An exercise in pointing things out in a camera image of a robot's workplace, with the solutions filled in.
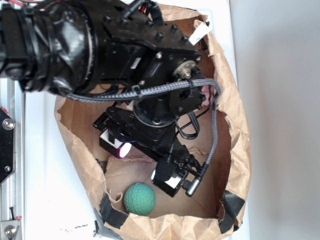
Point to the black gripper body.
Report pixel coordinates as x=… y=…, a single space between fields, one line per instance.
x=160 y=143

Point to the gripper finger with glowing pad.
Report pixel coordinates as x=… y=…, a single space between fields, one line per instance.
x=169 y=177
x=112 y=145

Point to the green dimpled ball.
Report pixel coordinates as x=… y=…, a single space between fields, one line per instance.
x=140 y=199

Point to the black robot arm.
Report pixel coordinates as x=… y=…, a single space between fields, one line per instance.
x=97 y=51

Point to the brown paper bag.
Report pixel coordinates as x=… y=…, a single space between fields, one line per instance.
x=216 y=209

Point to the pink plush bunny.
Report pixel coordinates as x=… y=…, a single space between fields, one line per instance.
x=209 y=92

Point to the white paper tag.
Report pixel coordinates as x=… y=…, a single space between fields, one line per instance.
x=199 y=33

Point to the aluminium extrusion frame rail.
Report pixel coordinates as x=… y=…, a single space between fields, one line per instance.
x=12 y=190

